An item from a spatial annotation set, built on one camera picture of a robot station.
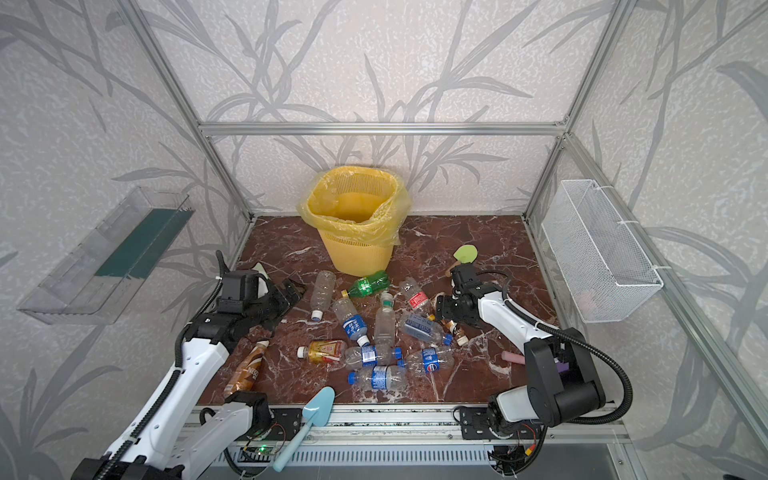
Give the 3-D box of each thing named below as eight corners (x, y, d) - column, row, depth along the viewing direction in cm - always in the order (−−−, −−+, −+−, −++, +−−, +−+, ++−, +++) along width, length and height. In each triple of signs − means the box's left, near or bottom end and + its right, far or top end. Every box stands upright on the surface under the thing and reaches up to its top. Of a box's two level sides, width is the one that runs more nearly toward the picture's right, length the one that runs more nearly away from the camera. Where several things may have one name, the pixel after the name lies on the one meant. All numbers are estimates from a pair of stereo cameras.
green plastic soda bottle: (354, 305, 97) (352, 296, 93) (348, 293, 100) (345, 284, 95) (390, 287, 102) (390, 278, 97) (383, 276, 104) (383, 266, 100)
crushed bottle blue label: (405, 374, 83) (405, 370, 80) (405, 351, 87) (405, 347, 84) (454, 374, 83) (456, 370, 80) (452, 351, 87) (453, 347, 84)
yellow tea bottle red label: (300, 365, 85) (294, 358, 80) (304, 347, 88) (298, 339, 84) (347, 365, 85) (343, 358, 80) (349, 347, 89) (346, 339, 84)
